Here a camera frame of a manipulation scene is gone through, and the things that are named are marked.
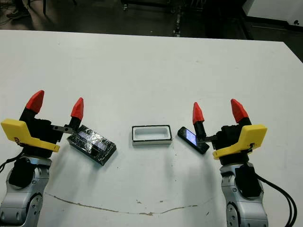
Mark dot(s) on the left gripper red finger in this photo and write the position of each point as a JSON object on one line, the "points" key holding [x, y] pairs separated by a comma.
{"points": [[35, 101], [78, 108]]}

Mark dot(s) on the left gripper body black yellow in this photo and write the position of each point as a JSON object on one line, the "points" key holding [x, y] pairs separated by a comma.
{"points": [[40, 132]]}

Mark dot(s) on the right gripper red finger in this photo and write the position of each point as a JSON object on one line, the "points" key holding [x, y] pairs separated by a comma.
{"points": [[198, 113], [239, 111]]}

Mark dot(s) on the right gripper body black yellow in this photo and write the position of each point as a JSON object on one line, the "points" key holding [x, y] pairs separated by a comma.
{"points": [[229, 139]]}

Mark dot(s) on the black smartphone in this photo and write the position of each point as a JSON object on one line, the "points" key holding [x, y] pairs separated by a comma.
{"points": [[188, 136]]}

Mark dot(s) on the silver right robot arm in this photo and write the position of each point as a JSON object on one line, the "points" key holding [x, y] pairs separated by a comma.
{"points": [[246, 208]]}

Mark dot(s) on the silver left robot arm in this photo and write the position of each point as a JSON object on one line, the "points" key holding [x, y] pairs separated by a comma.
{"points": [[21, 203]]}

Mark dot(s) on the black box white inlay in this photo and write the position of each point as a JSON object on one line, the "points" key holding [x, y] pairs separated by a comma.
{"points": [[151, 142]]}

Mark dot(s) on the person's dark shoe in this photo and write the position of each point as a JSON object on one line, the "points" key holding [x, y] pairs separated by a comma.
{"points": [[17, 14]]}

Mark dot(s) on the black cart frame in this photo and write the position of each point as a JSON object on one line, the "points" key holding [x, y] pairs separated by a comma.
{"points": [[163, 3]]}

